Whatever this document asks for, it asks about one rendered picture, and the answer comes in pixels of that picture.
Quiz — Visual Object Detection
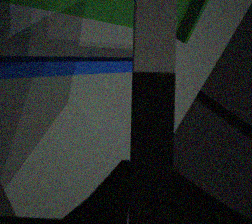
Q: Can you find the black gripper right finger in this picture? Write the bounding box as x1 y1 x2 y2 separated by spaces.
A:
170 170 252 224

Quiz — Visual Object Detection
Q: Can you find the green flat mat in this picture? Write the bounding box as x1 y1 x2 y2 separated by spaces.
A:
0 0 191 32

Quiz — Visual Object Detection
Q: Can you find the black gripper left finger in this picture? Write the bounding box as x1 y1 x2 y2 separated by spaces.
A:
0 160 130 224

